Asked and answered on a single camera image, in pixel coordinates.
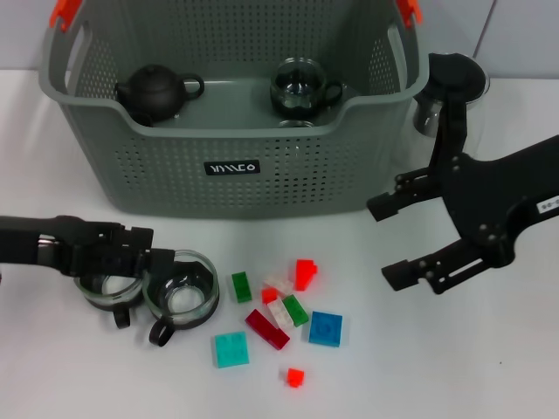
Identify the glass pitcher with black handle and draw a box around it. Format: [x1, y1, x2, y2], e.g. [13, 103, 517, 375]
[412, 51, 491, 175]

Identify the dark red toy brick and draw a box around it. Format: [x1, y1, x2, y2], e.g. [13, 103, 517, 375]
[245, 308, 292, 350]

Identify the orange wedge toy brick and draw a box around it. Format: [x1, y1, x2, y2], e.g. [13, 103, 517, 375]
[294, 258, 321, 292]

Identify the blue toy plate brick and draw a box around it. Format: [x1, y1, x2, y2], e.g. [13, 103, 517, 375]
[308, 310, 344, 348]

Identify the green toy brick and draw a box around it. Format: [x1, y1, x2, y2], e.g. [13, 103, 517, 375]
[230, 271, 253, 304]
[281, 294, 309, 328]

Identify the grey perforated storage basket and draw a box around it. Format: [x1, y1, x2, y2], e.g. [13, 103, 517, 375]
[38, 0, 431, 219]

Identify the black clay teapot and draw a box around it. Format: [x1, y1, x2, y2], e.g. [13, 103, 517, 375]
[114, 64, 206, 124]

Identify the small black clay cup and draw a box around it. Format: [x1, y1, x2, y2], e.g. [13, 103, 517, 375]
[129, 109, 155, 129]

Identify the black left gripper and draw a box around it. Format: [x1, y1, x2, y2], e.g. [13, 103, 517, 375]
[0, 214, 176, 281]

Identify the white translucent toy brick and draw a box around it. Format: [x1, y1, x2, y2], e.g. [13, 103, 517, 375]
[260, 272, 294, 294]
[266, 299, 294, 329]

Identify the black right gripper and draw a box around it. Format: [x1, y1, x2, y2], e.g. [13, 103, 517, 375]
[366, 134, 559, 296]

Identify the teal toy plate brick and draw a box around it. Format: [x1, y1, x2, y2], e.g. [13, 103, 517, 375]
[212, 331, 252, 369]

